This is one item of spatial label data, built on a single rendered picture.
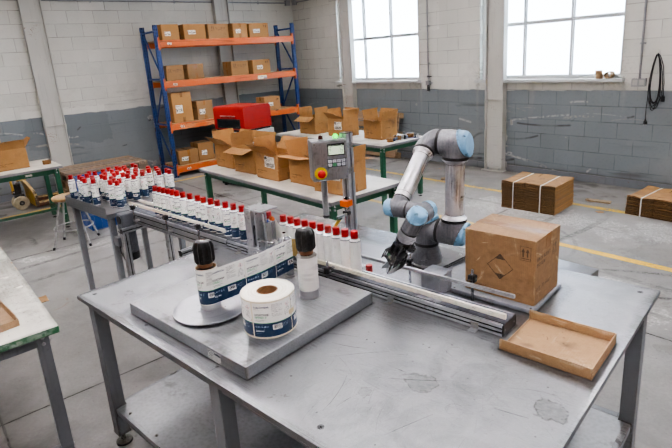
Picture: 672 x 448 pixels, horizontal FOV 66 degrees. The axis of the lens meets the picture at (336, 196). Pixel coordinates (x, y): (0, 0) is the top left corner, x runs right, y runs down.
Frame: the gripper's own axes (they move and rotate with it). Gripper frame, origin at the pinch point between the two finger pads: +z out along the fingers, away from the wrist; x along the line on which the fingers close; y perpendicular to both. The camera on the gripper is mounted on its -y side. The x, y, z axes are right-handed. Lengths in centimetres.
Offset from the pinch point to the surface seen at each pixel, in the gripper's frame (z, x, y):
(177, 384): 114, -55, 52
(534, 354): -27, 63, 14
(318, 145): -26, -59, -1
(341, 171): -17, -48, -9
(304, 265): 0.8, -21.0, 32.1
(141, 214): 109, -177, 6
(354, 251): 3.3, -18.1, 2.3
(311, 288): 9.0, -14.6, 30.7
